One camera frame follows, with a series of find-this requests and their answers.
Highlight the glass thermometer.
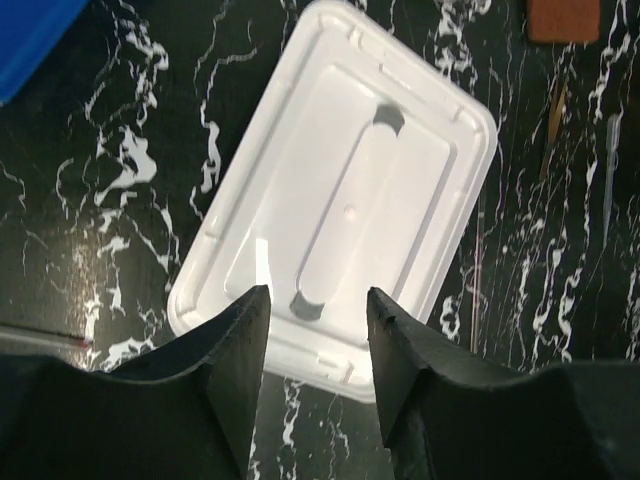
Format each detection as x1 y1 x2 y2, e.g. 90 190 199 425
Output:
1 325 92 350

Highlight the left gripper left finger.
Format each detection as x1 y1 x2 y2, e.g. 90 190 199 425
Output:
1 285 271 479

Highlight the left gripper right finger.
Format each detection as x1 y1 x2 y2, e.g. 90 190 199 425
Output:
366 288 639 479

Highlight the clear plastic pipette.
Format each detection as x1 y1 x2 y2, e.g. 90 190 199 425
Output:
603 113 623 247

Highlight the brown scouring pad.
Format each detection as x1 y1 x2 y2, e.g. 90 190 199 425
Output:
526 0 600 44

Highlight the blue divided plastic bin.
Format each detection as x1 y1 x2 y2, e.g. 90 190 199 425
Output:
1 0 88 106

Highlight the white rectangular lid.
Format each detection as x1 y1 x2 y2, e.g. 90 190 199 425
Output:
167 1 498 403

